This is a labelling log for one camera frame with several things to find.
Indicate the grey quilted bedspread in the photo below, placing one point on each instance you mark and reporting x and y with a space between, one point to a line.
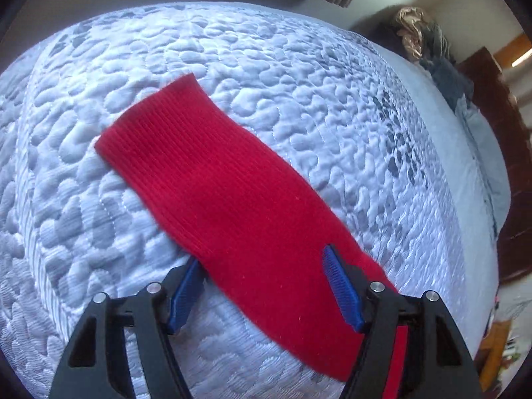
368 130

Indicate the pile of clothes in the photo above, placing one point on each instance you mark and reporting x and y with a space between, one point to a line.
425 44

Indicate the light blue pillow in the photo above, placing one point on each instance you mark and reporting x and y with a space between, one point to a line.
488 155

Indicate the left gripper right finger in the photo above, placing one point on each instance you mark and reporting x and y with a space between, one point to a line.
411 346

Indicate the red knit sweater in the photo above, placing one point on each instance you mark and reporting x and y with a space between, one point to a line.
255 225

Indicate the dark wooden headboard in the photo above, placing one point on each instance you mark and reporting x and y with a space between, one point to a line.
498 105

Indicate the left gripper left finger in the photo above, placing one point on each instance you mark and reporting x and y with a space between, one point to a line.
95 362

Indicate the wooden desk cabinet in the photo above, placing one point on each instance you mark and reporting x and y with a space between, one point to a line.
489 356

